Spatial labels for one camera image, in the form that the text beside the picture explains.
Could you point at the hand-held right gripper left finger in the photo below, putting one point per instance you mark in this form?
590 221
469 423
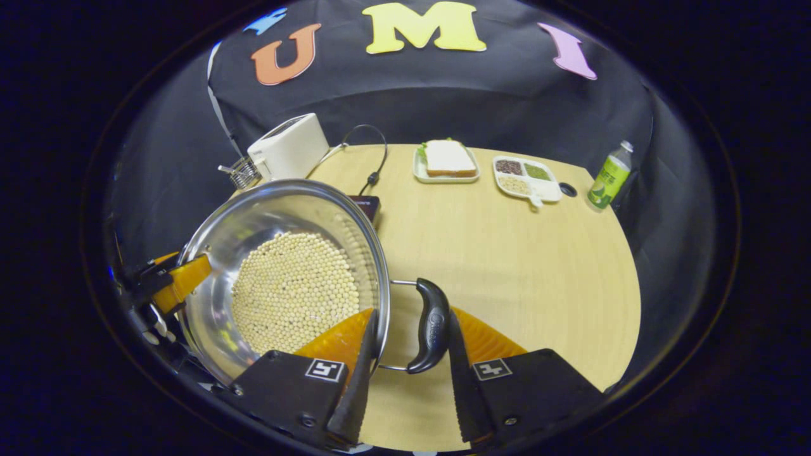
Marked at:
358 392

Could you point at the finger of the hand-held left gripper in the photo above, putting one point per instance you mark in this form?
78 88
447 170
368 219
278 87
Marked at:
184 278

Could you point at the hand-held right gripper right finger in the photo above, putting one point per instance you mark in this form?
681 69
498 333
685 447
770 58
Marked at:
466 399

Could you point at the black induction cooktop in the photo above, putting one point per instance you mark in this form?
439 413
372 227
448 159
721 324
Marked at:
367 206

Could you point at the layer of yellow soybeans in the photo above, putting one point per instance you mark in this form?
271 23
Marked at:
291 291

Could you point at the white toaster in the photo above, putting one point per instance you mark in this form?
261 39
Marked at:
288 152

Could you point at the pale green sandwich plate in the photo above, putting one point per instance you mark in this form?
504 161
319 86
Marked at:
443 180

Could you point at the white divided grain dish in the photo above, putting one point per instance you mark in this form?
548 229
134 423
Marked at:
548 190

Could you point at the white bread sandwich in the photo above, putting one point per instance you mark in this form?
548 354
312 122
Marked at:
448 157

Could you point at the green drink bottle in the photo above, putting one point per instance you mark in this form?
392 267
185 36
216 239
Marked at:
608 180

